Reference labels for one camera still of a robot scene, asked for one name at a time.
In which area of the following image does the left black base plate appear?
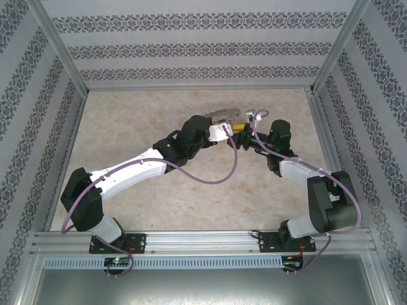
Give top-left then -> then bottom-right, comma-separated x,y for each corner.
90,233 -> 148,254

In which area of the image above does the aluminium mounting rail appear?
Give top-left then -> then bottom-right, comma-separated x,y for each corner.
30,229 -> 375,255

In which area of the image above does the small circuit board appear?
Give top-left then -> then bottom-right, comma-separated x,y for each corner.
284,255 -> 305,269
104,256 -> 131,268

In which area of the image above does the grey metal shelf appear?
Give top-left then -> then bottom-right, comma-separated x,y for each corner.
31,268 -> 382,305

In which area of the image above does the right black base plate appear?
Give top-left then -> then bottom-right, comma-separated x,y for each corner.
259,231 -> 317,254

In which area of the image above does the left small circuit board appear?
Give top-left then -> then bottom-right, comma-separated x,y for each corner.
104,256 -> 131,268

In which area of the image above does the right small circuit board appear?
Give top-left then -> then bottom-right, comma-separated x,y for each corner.
284,255 -> 305,269

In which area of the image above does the aluminium side rail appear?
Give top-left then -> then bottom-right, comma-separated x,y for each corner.
305,88 -> 354,200
44,90 -> 88,231

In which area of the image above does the aluminium frame post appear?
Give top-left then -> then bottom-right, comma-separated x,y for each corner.
27,0 -> 89,93
310,0 -> 371,95

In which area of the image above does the slotted grey cable duct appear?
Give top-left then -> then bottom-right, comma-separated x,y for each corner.
43,255 -> 284,269

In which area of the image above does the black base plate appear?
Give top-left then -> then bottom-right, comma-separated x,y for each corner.
259,231 -> 317,254
90,233 -> 148,254

